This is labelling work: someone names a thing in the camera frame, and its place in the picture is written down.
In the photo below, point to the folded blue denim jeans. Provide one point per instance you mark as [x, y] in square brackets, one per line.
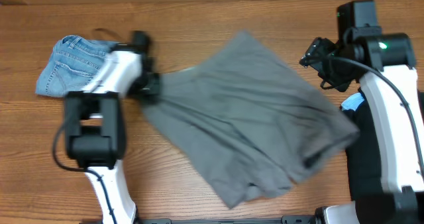
[73, 63]

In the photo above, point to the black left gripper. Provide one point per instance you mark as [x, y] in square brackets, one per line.
[156, 83]

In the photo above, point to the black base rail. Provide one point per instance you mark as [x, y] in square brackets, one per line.
[286, 219]

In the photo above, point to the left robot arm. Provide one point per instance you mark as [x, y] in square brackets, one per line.
[93, 137]

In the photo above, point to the grey shorts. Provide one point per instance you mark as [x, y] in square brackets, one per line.
[248, 123]

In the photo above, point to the light blue cloth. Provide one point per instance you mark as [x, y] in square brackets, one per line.
[352, 102]

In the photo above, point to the black garment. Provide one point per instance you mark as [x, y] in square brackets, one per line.
[363, 156]

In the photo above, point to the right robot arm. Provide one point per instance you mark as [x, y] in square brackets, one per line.
[385, 67]

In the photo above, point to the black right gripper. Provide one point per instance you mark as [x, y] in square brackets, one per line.
[315, 54]

